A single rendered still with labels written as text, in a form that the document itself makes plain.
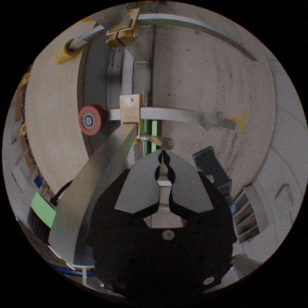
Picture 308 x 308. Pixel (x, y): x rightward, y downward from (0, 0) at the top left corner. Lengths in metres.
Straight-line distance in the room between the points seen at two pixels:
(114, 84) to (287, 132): 2.82
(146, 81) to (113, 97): 0.20
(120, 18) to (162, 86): 1.01
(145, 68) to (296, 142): 2.66
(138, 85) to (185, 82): 0.79
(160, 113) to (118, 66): 0.39
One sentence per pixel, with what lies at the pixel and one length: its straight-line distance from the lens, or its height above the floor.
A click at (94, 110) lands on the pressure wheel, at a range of 0.25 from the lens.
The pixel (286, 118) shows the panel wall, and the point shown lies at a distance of 2.73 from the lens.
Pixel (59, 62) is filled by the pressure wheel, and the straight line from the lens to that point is 0.35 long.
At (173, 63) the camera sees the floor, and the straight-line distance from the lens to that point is 1.19.
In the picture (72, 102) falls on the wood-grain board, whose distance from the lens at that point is 0.31.
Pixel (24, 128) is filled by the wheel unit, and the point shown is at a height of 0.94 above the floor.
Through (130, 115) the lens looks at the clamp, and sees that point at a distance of 0.26.
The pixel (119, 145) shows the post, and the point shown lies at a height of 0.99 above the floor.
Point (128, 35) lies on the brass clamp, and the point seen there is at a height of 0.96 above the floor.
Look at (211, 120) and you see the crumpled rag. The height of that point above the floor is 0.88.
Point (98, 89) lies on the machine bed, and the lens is 0.51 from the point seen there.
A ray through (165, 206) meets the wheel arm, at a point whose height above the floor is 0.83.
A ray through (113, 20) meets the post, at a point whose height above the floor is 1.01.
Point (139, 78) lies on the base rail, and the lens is 0.43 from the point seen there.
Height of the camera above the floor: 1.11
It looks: 57 degrees down
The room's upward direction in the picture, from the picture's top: 177 degrees counter-clockwise
